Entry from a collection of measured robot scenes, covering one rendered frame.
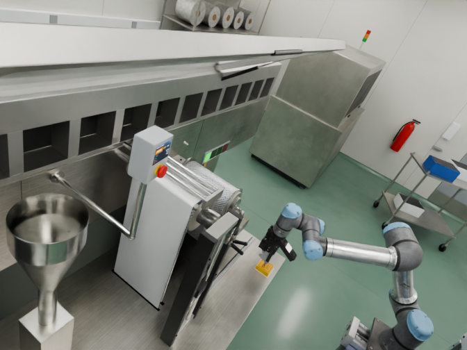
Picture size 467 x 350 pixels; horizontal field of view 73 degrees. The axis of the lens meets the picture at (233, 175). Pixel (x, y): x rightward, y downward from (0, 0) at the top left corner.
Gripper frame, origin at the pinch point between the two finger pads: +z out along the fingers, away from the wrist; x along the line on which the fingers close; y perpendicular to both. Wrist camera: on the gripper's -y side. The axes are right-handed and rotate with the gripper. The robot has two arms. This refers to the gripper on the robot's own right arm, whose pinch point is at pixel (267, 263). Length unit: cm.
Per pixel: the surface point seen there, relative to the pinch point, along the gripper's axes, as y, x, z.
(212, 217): 19, 42, -42
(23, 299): 57, 81, 1
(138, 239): 39, 51, -21
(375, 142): -23, -434, 45
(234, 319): -2.3, 33.2, 4.2
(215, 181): 33, 18, -37
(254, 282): -0.2, 10.7, 4.2
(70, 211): 37, 81, -55
